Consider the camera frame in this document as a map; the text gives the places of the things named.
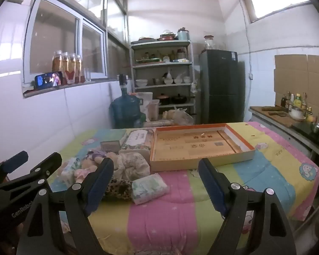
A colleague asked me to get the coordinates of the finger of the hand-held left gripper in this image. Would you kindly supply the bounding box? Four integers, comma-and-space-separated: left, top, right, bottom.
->
24, 152, 63, 190
0, 151, 29, 181

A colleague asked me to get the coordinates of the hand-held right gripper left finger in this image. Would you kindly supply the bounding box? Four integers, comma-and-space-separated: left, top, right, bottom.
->
16, 157, 115, 255

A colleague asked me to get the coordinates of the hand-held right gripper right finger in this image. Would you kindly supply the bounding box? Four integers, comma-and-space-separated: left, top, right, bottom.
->
198, 157, 298, 255

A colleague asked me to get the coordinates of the leopard print cloth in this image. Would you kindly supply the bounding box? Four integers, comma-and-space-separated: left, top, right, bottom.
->
104, 177, 135, 201

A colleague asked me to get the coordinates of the cream floral cloth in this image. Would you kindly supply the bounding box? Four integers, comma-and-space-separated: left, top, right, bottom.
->
114, 153, 151, 181

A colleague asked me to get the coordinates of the orange-rimmed cardboard box tray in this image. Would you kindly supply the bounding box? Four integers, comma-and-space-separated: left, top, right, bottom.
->
149, 123, 256, 172

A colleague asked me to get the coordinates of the pink plastic packet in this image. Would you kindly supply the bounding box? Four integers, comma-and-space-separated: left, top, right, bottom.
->
74, 165, 97, 181

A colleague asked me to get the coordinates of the purple fabric item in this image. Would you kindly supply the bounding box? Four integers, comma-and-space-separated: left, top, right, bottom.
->
92, 150, 108, 162

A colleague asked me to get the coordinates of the pastel striped cartoon blanket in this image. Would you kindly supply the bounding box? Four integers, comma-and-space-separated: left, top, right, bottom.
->
46, 121, 319, 255

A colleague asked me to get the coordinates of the floral print tissue pack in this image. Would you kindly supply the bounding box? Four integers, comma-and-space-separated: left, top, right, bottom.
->
120, 128, 156, 154

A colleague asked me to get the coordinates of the clear plastic bag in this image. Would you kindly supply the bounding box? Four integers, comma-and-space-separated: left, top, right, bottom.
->
163, 108, 194, 125

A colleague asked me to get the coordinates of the smartphone with lit screen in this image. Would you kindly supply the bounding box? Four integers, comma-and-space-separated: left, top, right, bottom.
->
34, 71, 64, 90

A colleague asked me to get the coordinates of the blue water jug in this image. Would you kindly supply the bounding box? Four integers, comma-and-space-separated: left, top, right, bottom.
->
109, 88, 147, 129

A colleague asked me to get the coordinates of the kitchen counter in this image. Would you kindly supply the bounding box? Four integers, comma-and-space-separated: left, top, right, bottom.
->
249, 106, 319, 165

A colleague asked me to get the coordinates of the wooden cutting board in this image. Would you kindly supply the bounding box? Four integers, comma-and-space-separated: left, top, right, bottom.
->
251, 106, 306, 128

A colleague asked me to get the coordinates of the white plastic pitcher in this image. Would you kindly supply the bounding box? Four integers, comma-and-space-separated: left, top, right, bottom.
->
147, 99, 160, 121

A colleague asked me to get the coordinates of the black cooking pot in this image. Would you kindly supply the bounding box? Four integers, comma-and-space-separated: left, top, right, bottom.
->
171, 93, 196, 105

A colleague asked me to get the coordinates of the white cardboard carton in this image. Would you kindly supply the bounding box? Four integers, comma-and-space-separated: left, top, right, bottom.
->
134, 92, 153, 112

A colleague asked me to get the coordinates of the brown clay pot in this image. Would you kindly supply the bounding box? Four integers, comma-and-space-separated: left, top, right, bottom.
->
157, 93, 171, 105

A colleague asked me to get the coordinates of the dark grey refrigerator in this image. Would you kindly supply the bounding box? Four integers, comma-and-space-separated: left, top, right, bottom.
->
198, 49, 246, 125

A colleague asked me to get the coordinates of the black induction cooker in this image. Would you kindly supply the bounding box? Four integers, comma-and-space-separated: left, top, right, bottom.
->
291, 122, 319, 141

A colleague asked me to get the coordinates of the black water jug pump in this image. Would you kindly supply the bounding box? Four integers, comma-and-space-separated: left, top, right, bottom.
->
118, 74, 128, 92

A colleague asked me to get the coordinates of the white metal shelf rack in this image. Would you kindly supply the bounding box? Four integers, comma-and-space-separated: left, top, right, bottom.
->
130, 40, 196, 117

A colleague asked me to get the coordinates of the sliding glass window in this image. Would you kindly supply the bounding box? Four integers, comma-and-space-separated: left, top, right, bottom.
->
23, 0, 108, 84

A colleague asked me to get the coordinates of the glass jar with brown lid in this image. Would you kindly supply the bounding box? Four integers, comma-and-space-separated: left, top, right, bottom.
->
203, 35, 215, 50

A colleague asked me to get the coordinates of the flat dark pan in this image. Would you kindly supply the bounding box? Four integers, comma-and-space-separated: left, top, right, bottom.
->
131, 37, 157, 44

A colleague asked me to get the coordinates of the cardboard wall sheet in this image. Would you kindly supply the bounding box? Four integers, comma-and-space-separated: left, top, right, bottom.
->
273, 54, 319, 112

